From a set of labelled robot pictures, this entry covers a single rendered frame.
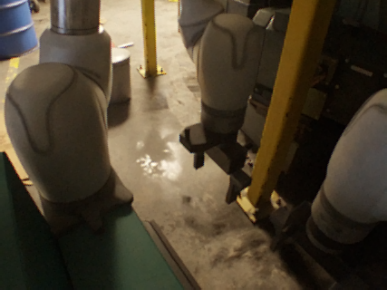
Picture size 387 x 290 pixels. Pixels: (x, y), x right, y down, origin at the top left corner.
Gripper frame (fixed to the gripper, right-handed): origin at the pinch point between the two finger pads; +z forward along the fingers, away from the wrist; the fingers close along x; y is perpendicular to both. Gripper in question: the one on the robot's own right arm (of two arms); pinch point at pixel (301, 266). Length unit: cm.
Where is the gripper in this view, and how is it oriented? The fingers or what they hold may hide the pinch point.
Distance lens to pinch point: 58.0
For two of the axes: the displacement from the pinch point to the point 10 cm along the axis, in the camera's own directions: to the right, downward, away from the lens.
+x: 5.7, 5.4, -6.2
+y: -8.2, 3.4, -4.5
